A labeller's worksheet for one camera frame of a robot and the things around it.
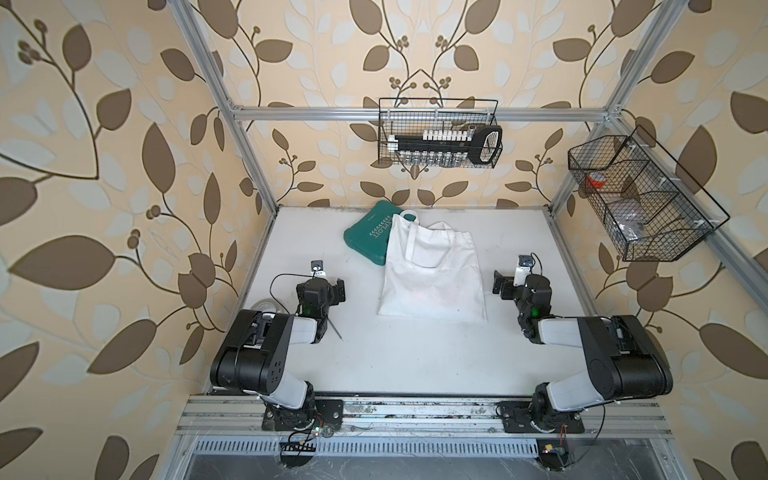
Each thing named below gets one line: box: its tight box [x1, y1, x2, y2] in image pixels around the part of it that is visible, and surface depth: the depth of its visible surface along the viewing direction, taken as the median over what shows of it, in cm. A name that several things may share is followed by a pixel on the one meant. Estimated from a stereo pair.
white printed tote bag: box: [378, 210, 488, 323], surface depth 99 cm
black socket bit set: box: [388, 125, 503, 166], surface depth 86 cm
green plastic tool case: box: [344, 200, 417, 266], surface depth 108 cm
